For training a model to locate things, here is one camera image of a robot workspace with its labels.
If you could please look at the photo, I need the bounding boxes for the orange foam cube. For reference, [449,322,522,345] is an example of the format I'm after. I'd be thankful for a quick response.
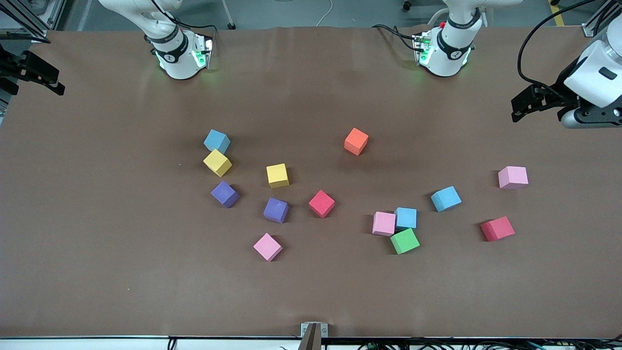
[344,127,369,157]

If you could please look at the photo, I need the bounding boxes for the blue foam cube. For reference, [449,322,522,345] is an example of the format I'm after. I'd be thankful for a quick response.
[430,186,463,213]
[203,129,231,154]
[395,207,418,230]

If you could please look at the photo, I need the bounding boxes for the pink foam cube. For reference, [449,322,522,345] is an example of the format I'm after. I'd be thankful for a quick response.
[498,166,529,190]
[253,232,283,263]
[372,211,397,237]

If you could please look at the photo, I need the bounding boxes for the purple foam cube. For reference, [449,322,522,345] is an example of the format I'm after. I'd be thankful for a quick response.
[210,180,240,209]
[263,197,290,224]

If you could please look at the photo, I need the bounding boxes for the red foam cube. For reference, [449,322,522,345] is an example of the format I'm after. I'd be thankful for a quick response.
[480,216,516,243]
[308,190,336,219]

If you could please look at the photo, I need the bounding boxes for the yellow foam cube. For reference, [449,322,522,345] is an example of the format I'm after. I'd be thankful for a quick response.
[266,163,290,189]
[203,149,233,177]

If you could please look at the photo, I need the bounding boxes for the brown table cover mat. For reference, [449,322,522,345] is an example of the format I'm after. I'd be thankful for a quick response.
[0,27,622,339]

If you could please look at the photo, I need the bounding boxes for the green foam cube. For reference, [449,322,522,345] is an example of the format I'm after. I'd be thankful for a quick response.
[390,227,421,255]

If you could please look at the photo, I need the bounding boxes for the aluminium frame post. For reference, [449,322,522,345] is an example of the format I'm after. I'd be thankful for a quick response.
[0,0,66,43]
[582,0,622,37]

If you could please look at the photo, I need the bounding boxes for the black arm base cables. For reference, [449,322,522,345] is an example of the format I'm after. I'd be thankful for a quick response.
[372,23,419,52]

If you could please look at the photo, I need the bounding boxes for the white floor cable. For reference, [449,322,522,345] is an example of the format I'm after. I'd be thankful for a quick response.
[316,0,334,27]

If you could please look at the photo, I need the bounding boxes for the metal table edge bracket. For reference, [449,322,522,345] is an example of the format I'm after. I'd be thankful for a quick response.
[299,322,328,350]

